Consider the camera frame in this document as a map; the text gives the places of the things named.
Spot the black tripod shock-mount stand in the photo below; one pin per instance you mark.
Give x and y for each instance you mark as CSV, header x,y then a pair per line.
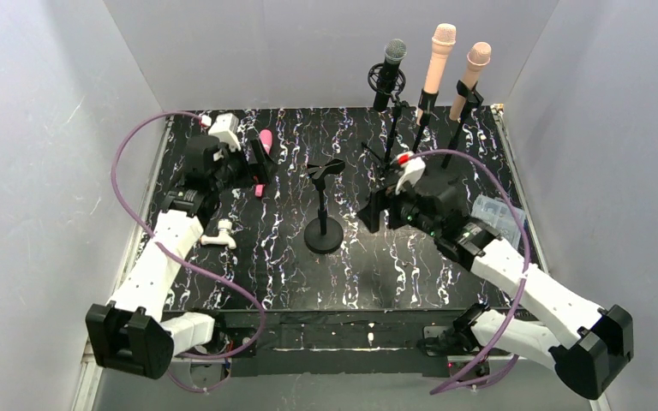
x,y
398,106

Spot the black round-base stand middle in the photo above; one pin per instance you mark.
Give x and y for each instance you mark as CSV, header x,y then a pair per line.
x,y
422,122

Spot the beige microphone right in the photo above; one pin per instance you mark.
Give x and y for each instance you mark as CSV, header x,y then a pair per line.
x,y
478,58

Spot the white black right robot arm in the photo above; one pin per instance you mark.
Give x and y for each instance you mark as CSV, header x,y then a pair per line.
x,y
587,345

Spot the black grey-mesh microphone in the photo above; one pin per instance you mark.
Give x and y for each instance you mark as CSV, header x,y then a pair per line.
x,y
395,52

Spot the beige microphone middle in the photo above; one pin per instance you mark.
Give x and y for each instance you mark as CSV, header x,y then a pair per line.
x,y
443,41

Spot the clear plastic parts box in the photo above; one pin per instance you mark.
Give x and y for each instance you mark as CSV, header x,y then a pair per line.
x,y
497,213

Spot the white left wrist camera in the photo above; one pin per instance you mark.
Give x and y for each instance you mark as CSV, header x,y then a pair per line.
x,y
224,128

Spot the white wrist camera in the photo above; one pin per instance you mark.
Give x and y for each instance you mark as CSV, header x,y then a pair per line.
x,y
410,170
224,128

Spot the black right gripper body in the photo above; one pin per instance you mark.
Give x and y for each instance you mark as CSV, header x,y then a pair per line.
x,y
385,204

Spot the black round-base microphone stand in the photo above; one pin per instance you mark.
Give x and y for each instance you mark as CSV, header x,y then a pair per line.
x,y
324,234

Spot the white plastic faucet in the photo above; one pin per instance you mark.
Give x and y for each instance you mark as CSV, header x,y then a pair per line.
x,y
223,238

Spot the black round-base stand right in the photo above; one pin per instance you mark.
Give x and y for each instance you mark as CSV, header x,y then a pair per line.
x,y
471,100

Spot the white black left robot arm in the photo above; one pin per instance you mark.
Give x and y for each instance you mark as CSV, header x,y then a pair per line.
x,y
129,333

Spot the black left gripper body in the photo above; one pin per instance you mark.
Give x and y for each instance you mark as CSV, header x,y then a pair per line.
x,y
251,164

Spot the pink microphone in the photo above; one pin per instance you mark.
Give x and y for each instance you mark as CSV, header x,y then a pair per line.
x,y
266,139

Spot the beige microphone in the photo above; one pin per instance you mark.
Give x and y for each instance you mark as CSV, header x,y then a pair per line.
x,y
478,58
443,41

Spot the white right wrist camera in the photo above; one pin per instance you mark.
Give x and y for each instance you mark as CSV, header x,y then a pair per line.
x,y
410,170

